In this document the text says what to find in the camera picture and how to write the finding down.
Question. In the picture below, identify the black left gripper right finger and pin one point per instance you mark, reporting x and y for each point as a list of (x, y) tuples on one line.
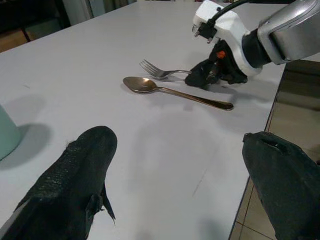
[(287, 190)]

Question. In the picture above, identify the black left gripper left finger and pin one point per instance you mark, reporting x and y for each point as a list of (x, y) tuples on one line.
[(62, 187)]

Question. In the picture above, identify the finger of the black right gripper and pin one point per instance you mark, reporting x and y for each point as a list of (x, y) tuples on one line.
[(200, 75), (235, 78)]

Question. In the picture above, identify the silver metal fork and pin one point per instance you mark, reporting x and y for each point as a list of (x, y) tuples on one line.
[(160, 74)]

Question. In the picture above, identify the bronze metal spoon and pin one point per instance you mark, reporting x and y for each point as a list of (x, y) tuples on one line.
[(140, 85)]

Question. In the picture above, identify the pale green cup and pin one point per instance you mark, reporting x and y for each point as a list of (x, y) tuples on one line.
[(7, 135)]

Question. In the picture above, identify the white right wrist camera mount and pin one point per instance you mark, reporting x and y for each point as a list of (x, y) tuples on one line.
[(230, 22)]

